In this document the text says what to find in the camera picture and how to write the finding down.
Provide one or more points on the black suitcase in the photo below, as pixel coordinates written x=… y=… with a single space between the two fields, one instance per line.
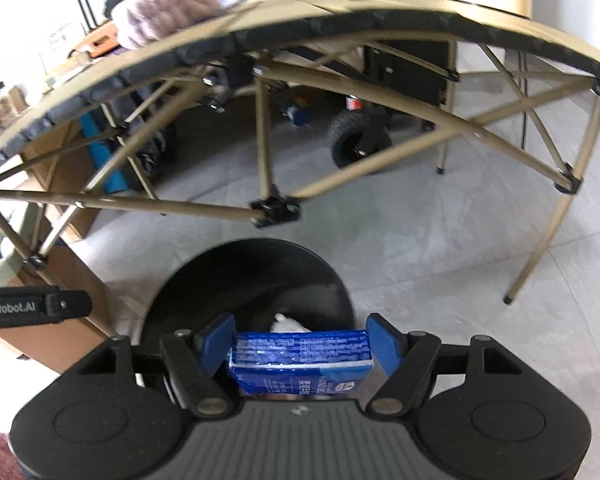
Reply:
x=410 y=75

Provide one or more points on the orange red long box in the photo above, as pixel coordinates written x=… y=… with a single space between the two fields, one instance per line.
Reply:
x=102 y=40

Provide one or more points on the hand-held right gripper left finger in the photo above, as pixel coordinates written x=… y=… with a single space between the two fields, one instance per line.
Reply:
x=215 y=342

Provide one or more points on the blue tissue packet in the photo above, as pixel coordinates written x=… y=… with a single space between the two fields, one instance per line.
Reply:
x=300 y=355

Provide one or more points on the tall cardboard box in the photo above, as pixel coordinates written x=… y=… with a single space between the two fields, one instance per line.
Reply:
x=80 y=280

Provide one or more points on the tan folding table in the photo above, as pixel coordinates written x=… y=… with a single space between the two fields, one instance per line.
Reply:
x=330 y=0

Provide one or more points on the clear box with brown contents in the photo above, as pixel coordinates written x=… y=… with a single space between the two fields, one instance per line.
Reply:
x=0 y=110

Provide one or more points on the large cardboard box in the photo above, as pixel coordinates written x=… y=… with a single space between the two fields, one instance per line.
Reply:
x=70 y=170

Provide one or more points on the black cap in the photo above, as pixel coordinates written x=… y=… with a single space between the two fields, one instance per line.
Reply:
x=112 y=2

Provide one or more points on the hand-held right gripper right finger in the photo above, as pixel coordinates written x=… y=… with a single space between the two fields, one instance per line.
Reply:
x=382 y=342

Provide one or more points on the pale green storage box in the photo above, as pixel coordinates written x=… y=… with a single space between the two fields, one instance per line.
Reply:
x=0 y=260

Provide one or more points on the white soft item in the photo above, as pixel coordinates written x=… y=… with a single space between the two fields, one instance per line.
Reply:
x=292 y=324

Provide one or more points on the purple fluffy headband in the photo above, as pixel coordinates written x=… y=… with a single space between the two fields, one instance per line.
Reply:
x=165 y=10

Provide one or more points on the blue round object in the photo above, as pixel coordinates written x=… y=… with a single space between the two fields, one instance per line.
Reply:
x=300 y=116

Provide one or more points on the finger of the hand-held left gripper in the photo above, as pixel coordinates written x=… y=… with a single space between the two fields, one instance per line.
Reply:
x=70 y=305

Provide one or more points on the black round bin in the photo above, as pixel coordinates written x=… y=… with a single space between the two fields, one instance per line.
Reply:
x=260 y=280

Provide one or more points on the blue foam mat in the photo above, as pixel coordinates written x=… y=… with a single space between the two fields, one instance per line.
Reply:
x=105 y=170

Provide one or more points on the black wagon wheel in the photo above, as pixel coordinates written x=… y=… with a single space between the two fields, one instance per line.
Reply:
x=350 y=135

